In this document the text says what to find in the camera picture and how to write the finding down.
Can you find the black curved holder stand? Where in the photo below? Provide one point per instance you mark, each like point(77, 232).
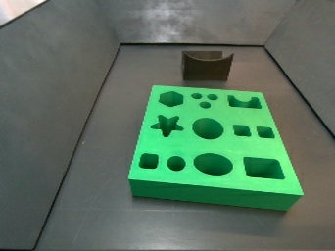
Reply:
point(206, 65)

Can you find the green shape sorter board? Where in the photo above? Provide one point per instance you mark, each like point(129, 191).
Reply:
point(210, 148)

